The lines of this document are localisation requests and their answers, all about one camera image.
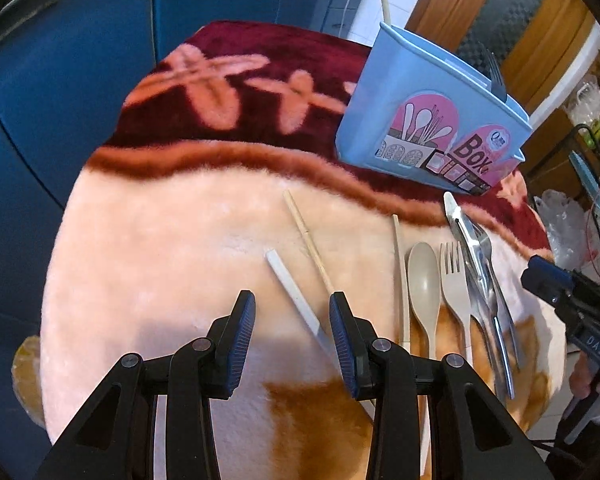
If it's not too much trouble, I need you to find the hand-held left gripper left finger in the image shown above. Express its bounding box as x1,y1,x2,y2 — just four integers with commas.
34,290,257,480

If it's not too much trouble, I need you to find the plush red pink blanket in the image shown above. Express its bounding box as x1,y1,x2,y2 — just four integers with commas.
40,20,568,480

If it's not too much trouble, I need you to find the red cable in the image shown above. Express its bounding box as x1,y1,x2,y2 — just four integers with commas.
586,185,600,273

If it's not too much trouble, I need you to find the person's right hand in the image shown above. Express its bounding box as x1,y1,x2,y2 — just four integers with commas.
569,357,600,413

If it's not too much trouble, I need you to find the metal knife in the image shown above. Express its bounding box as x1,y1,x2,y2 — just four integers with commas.
443,191,516,401

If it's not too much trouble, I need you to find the round wooden table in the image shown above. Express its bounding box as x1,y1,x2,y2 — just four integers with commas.
11,335,47,429

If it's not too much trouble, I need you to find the clear plastic bag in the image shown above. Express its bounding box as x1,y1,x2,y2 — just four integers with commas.
535,190,589,271

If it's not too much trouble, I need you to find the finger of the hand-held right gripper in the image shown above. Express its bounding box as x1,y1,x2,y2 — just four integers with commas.
520,255,577,307

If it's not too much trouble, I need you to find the crumpled plastic bag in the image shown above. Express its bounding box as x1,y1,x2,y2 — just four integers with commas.
567,75,600,133

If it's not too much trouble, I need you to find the slim beige chopstick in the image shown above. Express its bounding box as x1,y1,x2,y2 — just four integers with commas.
391,214,412,353

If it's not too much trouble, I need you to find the white chopstick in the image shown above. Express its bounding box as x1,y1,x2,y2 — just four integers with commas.
265,250,342,367

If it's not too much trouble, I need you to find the light blue utensil box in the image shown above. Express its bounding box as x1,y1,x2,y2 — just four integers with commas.
335,22,533,196

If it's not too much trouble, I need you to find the beige plastic spoon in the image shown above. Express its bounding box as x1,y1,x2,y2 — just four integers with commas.
406,241,442,361

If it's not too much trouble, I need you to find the beige plastic fork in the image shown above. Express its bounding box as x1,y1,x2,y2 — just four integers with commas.
439,242,474,367

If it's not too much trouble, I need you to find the blue white striped object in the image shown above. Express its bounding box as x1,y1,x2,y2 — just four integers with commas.
570,152,600,221

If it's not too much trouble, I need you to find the wooden door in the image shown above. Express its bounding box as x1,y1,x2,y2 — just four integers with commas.
405,0,600,111

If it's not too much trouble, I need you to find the dark metal fork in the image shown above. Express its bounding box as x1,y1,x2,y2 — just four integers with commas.
482,50,508,103

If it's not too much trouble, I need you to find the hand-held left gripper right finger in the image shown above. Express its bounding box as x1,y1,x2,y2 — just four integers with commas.
329,291,553,480

